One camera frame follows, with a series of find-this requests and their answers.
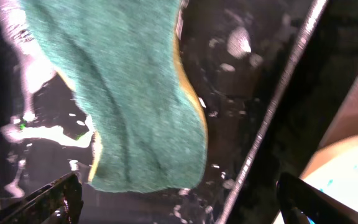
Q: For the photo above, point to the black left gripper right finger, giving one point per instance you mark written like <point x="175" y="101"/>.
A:
<point x="301" y="203"/>

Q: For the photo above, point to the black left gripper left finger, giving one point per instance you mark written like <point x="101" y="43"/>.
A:
<point x="57" y="202"/>

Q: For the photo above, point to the white plate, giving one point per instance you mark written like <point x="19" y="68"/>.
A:
<point x="334" y="171"/>

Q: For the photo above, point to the green yellow sponge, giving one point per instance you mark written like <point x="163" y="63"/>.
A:
<point x="123" y="60"/>

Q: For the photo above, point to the brown serving tray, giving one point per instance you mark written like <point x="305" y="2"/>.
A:
<point x="311" y="105"/>

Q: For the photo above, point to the black water basin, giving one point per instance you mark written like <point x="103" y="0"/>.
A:
<point x="233" y="53"/>

